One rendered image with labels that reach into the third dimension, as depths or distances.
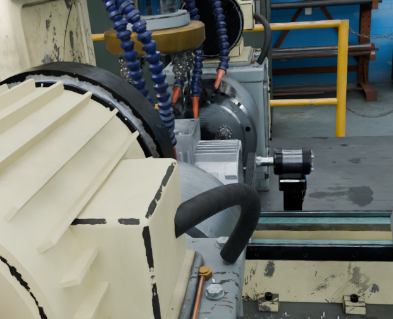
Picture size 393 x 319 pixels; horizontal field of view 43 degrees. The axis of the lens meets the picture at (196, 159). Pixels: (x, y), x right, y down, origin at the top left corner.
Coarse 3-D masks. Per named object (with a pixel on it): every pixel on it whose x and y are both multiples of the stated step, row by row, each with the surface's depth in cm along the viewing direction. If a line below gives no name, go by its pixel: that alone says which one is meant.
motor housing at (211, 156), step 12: (204, 144) 97; (216, 144) 96; (228, 144) 95; (204, 156) 94; (216, 156) 93; (228, 156) 93; (240, 156) 103; (204, 168) 93; (216, 168) 93; (240, 168) 106; (228, 180) 92; (240, 180) 107
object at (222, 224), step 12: (180, 168) 73; (192, 168) 74; (180, 180) 69; (192, 180) 70; (204, 180) 72; (216, 180) 75; (192, 192) 67; (216, 216) 66; (228, 216) 69; (192, 228) 61; (204, 228) 62; (216, 228) 64; (228, 228) 67
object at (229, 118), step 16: (208, 80) 122; (224, 80) 125; (208, 96) 115; (224, 96) 114; (240, 96) 120; (176, 112) 117; (192, 112) 117; (208, 112) 116; (224, 112) 115; (240, 112) 115; (256, 112) 127; (208, 128) 118; (224, 128) 115; (240, 128) 116; (256, 128) 119; (256, 144) 118
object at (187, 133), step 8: (176, 120) 101; (184, 120) 101; (192, 120) 100; (176, 128) 102; (184, 128) 101; (192, 128) 94; (176, 136) 92; (184, 136) 92; (192, 136) 92; (200, 136) 101; (176, 144) 92; (184, 144) 92; (192, 144) 92; (176, 152) 93; (184, 152) 93; (192, 152) 92; (184, 160) 93; (192, 160) 93
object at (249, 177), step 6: (252, 156) 110; (258, 156) 111; (252, 162) 107; (246, 168) 104; (252, 168) 104; (246, 174) 101; (252, 174) 101; (246, 180) 99; (252, 180) 98; (252, 186) 96
